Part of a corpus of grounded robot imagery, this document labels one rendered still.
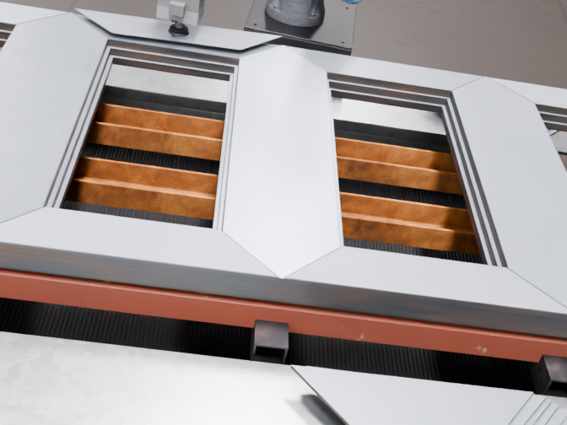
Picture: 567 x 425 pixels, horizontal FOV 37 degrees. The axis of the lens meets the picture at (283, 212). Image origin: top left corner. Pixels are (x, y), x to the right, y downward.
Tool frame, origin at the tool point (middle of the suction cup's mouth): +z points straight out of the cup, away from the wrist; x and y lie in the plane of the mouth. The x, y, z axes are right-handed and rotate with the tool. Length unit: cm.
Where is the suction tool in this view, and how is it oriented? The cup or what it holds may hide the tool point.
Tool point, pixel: (178, 37)
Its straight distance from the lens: 179.1
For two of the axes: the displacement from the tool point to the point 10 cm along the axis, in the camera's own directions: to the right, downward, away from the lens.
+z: -1.6, 7.8, 6.0
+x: 1.3, -5.8, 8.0
